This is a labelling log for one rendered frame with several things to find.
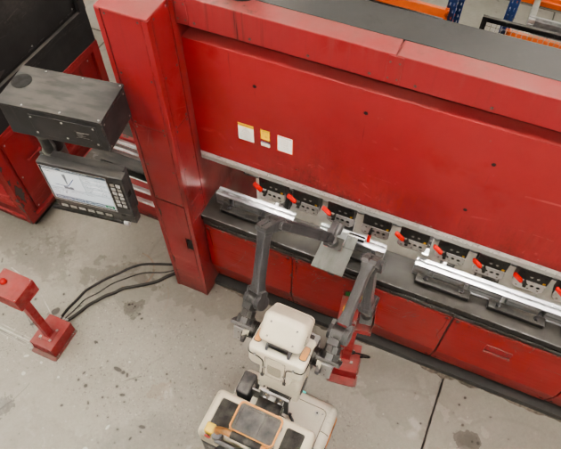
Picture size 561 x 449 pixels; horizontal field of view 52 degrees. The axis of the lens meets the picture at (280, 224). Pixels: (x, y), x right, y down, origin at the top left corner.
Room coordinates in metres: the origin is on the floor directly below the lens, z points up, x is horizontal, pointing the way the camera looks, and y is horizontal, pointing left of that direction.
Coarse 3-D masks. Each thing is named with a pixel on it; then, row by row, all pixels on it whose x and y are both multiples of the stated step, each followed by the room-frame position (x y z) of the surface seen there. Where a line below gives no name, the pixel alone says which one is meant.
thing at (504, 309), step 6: (492, 300) 1.42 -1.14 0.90; (486, 306) 1.39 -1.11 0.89; (492, 306) 1.38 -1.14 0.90; (504, 306) 1.38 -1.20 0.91; (510, 306) 1.38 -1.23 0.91; (498, 312) 1.36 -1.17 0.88; (504, 312) 1.35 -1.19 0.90; (510, 312) 1.35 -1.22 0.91; (516, 312) 1.35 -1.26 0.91; (522, 312) 1.35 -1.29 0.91; (516, 318) 1.32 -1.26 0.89; (522, 318) 1.31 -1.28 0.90; (528, 318) 1.31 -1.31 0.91; (540, 318) 1.31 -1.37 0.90; (534, 324) 1.28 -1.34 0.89; (540, 324) 1.27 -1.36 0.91
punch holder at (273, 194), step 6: (264, 180) 1.95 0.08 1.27; (264, 186) 1.95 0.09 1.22; (270, 186) 1.94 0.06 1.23; (276, 186) 1.92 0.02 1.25; (282, 186) 1.91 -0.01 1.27; (270, 192) 1.94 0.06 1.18; (276, 192) 1.92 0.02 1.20; (282, 192) 1.91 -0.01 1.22; (288, 192) 1.96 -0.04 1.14; (270, 198) 1.94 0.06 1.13; (276, 198) 1.92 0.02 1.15; (282, 198) 1.91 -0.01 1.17
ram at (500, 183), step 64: (192, 64) 2.09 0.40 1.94; (256, 64) 1.96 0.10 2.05; (320, 64) 1.92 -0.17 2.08; (256, 128) 1.97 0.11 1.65; (320, 128) 1.84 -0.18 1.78; (384, 128) 1.72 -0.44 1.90; (448, 128) 1.62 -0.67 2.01; (512, 128) 1.55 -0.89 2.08; (384, 192) 1.70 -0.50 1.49; (448, 192) 1.58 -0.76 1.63; (512, 192) 1.49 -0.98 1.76
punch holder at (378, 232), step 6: (366, 216) 1.72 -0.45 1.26; (372, 216) 1.71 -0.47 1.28; (366, 222) 1.72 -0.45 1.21; (372, 222) 1.70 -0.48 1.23; (378, 222) 1.69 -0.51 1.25; (384, 222) 1.68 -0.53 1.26; (390, 222) 1.67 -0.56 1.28; (366, 228) 1.71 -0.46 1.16; (378, 228) 1.69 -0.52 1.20; (384, 228) 1.68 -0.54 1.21; (390, 228) 1.67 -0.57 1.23; (372, 234) 1.69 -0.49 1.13; (378, 234) 1.68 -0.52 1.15; (384, 234) 1.68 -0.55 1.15
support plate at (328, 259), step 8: (352, 240) 1.74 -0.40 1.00; (320, 248) 1.69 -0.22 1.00; (328, 248) 1.69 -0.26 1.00; (344, 248) 1.69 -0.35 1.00; (352, 248) 1.69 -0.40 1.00; (320, 256) 1.64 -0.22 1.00; (328, 256) 1.64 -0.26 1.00; (336, 256) 1.64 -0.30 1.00; (344, 256) 1.64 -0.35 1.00; (312, 264) 1.59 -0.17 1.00; (320, 264) 1.59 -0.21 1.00; (328, 264) 1.59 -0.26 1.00; (336, 264) 1.59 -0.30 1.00; (344, 264) 1.59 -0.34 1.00; (328, 272) 1.54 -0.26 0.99; (336, 272) 1.54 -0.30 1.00
